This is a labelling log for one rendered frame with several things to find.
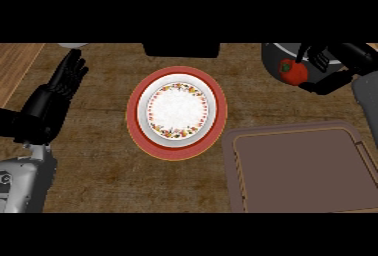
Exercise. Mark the dark grey round tray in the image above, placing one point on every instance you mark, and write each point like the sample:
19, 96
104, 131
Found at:
271, 61

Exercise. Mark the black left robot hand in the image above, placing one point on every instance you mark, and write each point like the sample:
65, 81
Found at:
44, 106

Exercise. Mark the pale round object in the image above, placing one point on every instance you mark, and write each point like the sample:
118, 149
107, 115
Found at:
72, 44

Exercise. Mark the red oval placemat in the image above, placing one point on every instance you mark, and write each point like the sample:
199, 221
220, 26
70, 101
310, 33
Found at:
218, 110

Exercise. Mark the black appliance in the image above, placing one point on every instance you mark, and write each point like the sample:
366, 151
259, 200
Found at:
180, 49

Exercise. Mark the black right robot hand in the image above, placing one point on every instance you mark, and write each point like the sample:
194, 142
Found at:
355, 56

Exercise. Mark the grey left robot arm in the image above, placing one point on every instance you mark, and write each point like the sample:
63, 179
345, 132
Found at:
22, 180

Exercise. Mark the white floral rim plate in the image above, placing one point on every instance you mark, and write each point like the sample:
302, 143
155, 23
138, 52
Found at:
177, 110

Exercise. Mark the brown rectangular tray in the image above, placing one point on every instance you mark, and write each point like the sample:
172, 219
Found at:
299, 170

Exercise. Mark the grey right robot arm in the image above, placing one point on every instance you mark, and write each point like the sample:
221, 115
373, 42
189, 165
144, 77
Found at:
367, 106

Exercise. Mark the red bell pepper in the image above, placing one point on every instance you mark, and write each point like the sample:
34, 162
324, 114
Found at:
293, 72

